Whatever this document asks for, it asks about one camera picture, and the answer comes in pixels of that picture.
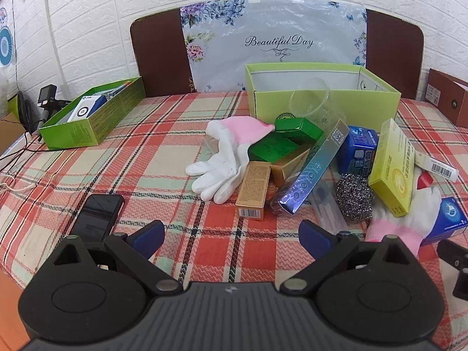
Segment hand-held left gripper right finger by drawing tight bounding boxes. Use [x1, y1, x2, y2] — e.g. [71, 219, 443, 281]
[280, 219, 415, 297]

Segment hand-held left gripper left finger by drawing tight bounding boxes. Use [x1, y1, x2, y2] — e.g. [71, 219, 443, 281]
[53, 220, 183, 297]

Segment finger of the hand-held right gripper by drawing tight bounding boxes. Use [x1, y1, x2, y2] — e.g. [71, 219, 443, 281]
[437, 239, 468, 300]

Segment clear toothpick packet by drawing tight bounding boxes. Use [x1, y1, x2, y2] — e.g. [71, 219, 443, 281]
[311, 186, 348, 231]

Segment pink white glove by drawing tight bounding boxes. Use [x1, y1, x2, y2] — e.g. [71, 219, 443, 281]
[185, 116, 276, 204]
[366, 179, 443, 257]

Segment steel wool scourer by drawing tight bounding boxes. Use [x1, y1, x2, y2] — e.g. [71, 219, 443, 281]
[335, 174, 375, 222]

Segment red tape roll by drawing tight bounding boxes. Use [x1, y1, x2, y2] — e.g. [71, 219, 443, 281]
[415, 172, 434, 191]

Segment blue cube box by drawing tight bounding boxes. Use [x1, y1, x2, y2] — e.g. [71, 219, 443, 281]
[336, 125, 380, 180]

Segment shiny green box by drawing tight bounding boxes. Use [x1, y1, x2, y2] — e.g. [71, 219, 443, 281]
[248, 133, 311, 164]

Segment large green cardboard box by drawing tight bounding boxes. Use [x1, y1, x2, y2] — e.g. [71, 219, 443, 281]
[244, 62, 402, 128]

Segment blue mask box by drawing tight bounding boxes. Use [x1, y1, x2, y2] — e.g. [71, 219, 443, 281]
[420, 197, 468, 247]

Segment black smartphone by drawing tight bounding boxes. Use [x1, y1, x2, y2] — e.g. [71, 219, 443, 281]
[69, 194, 125, 244]

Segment long holographic blue box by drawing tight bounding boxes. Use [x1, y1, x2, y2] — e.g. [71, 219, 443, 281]
[271, 119, 351, 216]

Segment gold box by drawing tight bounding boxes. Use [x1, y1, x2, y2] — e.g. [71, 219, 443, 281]
[271, 146, 311, 187]

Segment tan printed box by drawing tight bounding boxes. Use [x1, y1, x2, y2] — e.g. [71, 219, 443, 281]
[236, 161, 272, 222]

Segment white barcode tube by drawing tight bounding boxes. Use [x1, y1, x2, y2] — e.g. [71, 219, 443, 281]
[414, 150, 459, 181]

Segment plaid blanket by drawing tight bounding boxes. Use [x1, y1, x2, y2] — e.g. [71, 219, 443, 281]
[0, 91, 468, 337]

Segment yellow box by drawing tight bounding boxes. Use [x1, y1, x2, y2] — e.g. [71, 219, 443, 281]
[368, 118, 416, 217]

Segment dark green box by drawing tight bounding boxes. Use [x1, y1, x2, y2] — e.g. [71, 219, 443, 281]
[274, 117, 325, 142]

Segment green box lid tray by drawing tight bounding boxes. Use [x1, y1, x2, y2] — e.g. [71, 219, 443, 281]
[39, 77, 146, 150]

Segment clear plastic cup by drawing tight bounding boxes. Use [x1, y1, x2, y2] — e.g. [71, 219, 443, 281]
[290, 78, 346, 132]

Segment white box with blue circle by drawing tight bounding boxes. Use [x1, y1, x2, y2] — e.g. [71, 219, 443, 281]
[66, 95, 106, 122]

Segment blue white packet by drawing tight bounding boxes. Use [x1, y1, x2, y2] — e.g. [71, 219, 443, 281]
[102, 81, 132, 99]

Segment brown cardboard box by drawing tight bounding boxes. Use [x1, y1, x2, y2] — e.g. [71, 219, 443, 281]
[426, 68, 468, 128]

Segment plain cardboard box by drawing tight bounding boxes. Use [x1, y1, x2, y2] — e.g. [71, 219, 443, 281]
[0, 111, 26, 154]

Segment brown wooden headboard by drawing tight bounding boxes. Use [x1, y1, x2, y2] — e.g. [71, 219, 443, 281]
[130, 9, 425, 100]

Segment floral plastic package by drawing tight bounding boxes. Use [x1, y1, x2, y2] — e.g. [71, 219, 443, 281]
[180, 0, 367, 94]

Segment white cable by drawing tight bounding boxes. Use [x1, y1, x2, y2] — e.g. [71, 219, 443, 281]
[0, 175, 55, 195]

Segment black cable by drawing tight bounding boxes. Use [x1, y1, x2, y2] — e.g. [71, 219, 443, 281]
[0, 132, 48, 171]

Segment black camera device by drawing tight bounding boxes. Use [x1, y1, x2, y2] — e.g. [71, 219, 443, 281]
[37, 85, 72, 134]

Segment blue round wall sticker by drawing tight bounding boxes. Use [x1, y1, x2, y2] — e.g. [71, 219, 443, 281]
[0, 7, 17, 66]

